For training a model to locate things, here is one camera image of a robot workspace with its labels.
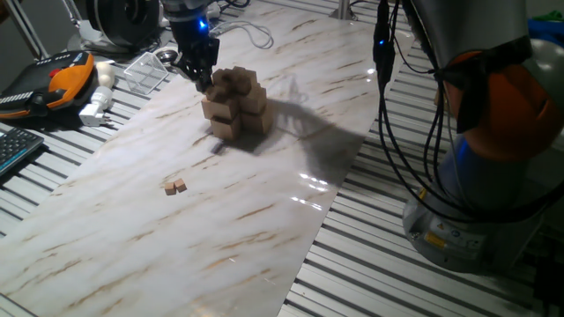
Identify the black computer keyboard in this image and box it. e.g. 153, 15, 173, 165
0, 127, 46, 178

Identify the white power adapter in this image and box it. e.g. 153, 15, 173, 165
78, 85, 115, 129

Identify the aluminium frame strut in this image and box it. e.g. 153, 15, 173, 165
0, 0, 50, 61
328, 0, 359, 22

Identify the black round spool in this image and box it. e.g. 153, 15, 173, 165
83, 0, 163, 50

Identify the orange black teach pendant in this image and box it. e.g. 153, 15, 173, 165
0, 50, 97, 121

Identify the clear plastic box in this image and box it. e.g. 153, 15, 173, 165
123, 51, 170, 96

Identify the white power strip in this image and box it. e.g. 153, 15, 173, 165
205, 0, 224, 19

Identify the small metal bowl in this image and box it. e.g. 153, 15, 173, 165
152, 46, 180, 68

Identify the large wooden cross block structure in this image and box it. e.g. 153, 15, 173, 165
200, 65, 275, 143

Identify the blue fabric bag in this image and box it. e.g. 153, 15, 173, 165
526, 17, 564, 45

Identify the white egg shaped object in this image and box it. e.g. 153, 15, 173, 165
95, 61, 116, 90

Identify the white looped cable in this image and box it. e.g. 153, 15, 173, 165
210, 19, 275, 50

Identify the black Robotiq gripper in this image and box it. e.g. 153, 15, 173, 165
160, 0, 221, 92

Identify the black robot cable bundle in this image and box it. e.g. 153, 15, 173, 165
372, 0, 564, 225

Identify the green cloth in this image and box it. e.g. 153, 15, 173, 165
531, 9, 564, 23

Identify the white marble pattern board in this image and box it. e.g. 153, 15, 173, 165
0, 2, 415, 317

